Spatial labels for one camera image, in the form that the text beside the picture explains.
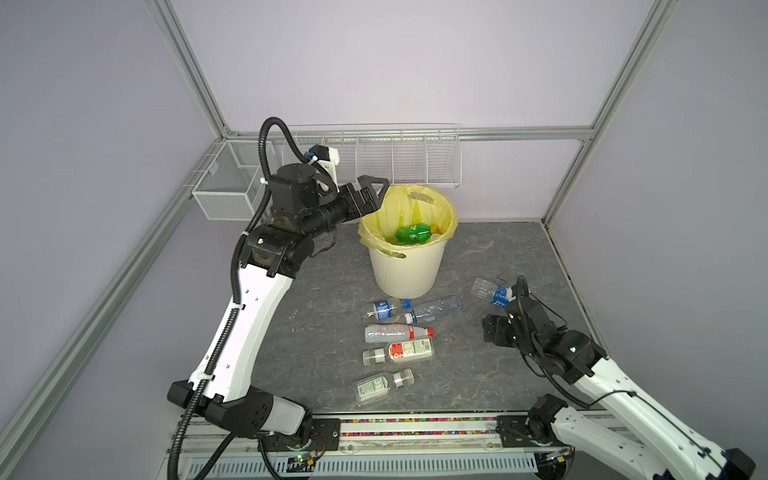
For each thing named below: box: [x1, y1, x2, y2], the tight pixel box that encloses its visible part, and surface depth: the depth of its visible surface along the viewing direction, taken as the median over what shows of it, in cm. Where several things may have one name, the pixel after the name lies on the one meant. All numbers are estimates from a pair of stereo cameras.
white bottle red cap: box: [364, 324, 435, 343], surface depth 88 cm
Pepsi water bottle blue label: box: [365, 298, 402, 321], surface depth 93 cm
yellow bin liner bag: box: [358, 184, 459, 259], surface depth 95 cm
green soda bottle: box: [395, 223, 433, 244], surface depth 99 cm
